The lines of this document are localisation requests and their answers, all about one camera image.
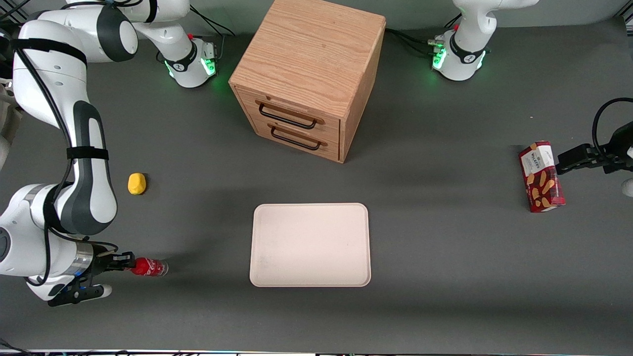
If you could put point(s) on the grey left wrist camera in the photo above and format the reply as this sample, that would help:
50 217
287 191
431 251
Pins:
628 187

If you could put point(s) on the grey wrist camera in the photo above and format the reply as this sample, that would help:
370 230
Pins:
628 187
74 295

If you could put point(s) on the yellow lemon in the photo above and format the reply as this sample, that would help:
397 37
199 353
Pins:
137 184

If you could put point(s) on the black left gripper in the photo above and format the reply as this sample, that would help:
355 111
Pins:
606 158

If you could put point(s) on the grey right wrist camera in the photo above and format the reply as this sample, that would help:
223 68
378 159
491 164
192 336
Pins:
74 295

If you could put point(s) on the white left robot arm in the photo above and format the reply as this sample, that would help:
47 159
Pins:
460 69

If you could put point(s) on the cream plastic tray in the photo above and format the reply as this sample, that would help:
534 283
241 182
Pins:
310 244

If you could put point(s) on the wooden drawer cabinet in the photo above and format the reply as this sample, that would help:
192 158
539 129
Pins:
306 54

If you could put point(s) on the red tartan shortbread box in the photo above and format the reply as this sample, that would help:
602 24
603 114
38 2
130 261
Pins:
541 178

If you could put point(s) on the red coke bottle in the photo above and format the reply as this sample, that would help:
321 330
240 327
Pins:
148 267

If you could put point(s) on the wooden drawer front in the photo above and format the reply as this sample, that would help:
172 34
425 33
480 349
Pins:
329 129
332 151

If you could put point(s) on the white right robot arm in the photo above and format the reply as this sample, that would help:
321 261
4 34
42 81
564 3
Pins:
29 94

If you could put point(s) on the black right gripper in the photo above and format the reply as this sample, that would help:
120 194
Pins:
102 262

